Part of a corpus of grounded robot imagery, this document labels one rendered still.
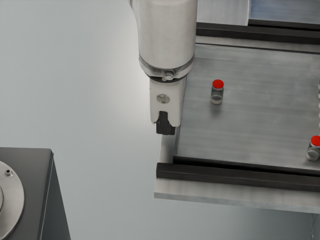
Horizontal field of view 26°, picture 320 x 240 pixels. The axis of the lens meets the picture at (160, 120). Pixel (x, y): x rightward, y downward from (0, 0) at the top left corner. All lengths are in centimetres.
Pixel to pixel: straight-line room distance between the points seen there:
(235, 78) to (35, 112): 122
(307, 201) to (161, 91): 31
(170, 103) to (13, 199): 32
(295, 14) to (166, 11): 56
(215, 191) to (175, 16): 35
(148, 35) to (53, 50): 164
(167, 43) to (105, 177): 129
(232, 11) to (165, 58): 46
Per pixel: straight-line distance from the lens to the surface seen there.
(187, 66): 103
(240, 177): 115
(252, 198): 116
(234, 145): 121
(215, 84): 123
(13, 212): 117
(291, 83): 131
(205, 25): 137
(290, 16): 144
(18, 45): 263
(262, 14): 143
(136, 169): 224
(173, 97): 105
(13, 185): 120
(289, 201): 116
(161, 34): 96
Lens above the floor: 186
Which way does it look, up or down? 52 degrees down
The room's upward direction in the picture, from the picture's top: straight up
